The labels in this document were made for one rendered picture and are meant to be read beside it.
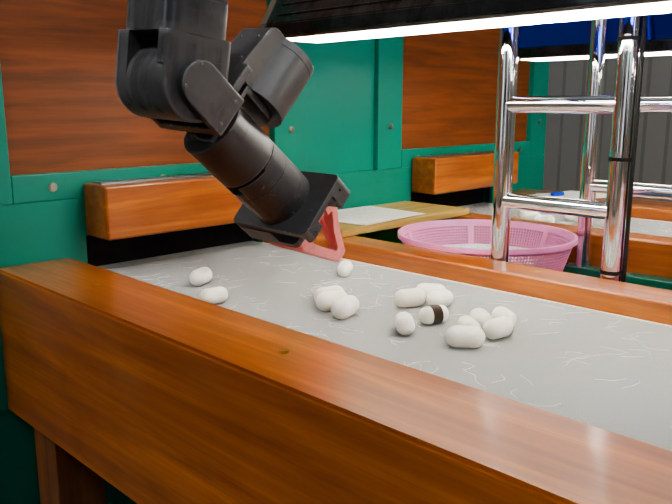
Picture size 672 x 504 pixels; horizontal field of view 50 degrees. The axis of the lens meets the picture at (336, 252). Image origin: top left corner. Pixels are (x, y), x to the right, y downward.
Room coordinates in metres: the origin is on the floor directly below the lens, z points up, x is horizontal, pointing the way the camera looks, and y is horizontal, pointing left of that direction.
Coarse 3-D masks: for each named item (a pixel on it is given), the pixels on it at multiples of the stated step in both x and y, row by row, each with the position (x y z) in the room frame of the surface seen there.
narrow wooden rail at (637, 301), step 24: (360, 240) 1.04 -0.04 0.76; (384, 264) 0.97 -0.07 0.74; (408, 264) 0.94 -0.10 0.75; (432, 264) 0.91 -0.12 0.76; (456, 264) 0.89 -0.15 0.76; (480, 264) 0.88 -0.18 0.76; (504, 264) 0.88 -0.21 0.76; (504, 288) 0.84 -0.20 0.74; (528, 288) 0.81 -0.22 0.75; (552, 288) 0.79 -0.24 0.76; (576, 288) 0.77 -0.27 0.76; (600, 288) 0.76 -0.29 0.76; (624, 288) 0.76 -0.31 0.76; (648, 288) 0.76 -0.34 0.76; (624, 312) 0.73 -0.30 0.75; (648, 312) 0.72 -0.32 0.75
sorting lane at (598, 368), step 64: (192, 256) 1.05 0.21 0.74; (256, 256) 1.05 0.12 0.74; (320, 320) 0.72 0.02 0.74; (384, 320) 0.72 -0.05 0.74; (448, 320) 0.72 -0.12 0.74; (576, 320) 0.72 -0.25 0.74; (640, 320) 0.72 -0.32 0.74; (512, 384) 0.55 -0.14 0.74; (576, 384) 0.55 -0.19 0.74; (640, 384) 0.55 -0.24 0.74
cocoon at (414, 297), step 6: (414, 288) 0.77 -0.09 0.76; (396, 294) 0.77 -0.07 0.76; (402, 294) 0.76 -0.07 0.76; (408, 294) 0.76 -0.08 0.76; (414, 294) 0.77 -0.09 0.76; (420, 294) 0.77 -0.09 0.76; (396, 300) 0.76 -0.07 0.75; (402, 300) 0.76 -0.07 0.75; (408, 300) 0.76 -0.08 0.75; (414, 300) 0.76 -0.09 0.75; (420, 300) 0.77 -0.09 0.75; (402, 306) 0.76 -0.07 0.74; (408, 306) 0.76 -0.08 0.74; (414, 306) 0.77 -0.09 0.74
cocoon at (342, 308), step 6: (336, 300) 0.73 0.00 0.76; (342, 300) 0.72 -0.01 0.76; (348, 300) 0.73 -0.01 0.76; (354, 300) 0.73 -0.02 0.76; (336, 306) 0.72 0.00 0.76; (342, 306) 0.72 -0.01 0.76; (348, 306) 0.72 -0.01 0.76; (354, 306) 0.73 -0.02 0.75; (336, 312) 0.72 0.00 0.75; (342, 312) 0.72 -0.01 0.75; (348, 312) 0.72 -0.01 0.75; (354, 312) 0.73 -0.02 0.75; (342, 318) 0.72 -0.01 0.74
